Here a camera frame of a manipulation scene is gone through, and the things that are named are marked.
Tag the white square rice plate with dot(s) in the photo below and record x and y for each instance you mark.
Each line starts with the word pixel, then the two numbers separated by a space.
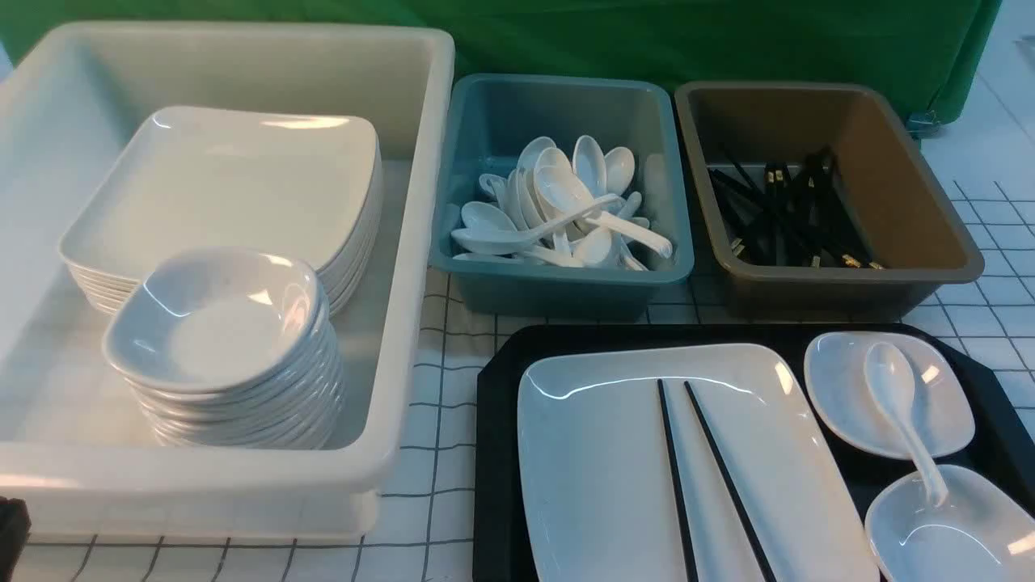
pixel 595 475

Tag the black chopstick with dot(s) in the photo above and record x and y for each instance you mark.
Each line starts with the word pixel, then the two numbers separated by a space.
pixel 685 533
pixel 756 546

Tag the white bowl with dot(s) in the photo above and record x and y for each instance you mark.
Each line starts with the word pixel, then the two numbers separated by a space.
pixel 834 377
pixel 978 534

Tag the white soup spoon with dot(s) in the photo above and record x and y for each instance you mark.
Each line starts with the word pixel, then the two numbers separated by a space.
pixel 891 384

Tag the pile of white spoons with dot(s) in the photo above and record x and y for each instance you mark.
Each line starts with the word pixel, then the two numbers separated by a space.
pixel 573 210

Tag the teal plastic bin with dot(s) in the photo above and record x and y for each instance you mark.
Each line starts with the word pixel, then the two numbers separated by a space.
pixel 492 118

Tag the stack of white square plates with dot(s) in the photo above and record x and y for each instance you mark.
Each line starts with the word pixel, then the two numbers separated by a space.
pixel 306 187

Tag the stack of white bowls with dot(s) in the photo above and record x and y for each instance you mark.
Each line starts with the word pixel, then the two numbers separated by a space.
pixel 231 347

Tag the pile of black chopsticks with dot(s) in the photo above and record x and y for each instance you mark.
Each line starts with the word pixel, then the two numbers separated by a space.
pixel 791 218

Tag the brown plastic bin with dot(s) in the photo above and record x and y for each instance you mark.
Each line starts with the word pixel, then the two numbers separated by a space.
pixel 904 216

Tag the large white plastic tub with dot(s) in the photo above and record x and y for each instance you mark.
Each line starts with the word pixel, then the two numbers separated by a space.
pixel 75 445

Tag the green backdrop cloth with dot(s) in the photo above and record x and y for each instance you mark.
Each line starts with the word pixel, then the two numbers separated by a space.
pixel 921 55

